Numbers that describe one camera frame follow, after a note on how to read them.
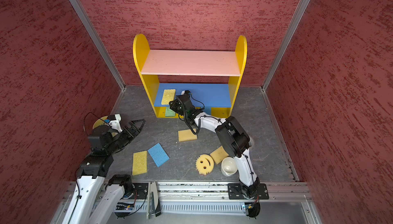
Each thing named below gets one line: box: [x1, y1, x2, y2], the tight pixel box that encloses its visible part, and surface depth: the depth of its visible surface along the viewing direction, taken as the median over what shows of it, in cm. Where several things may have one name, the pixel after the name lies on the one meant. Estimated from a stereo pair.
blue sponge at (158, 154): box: [147, 142, 170, 168], surface depth 87 cm
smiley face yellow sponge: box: [195, 153, 215, 176], surface depth 82 cm
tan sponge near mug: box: [209, 145, 230, 165], surface depth 86 cm
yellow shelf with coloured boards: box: [133, 34, 248, 118], surface depth 79 cm
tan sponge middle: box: [178, 128, 198, 142], surface depth 94 cm
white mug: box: [221, 156, 238, 176], surface depth 77 cm
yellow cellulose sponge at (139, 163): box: [132, 150, 148, 176], surface depth 84 cm
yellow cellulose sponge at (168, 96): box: [161, 88, 177, 105], surface depth 97 cm
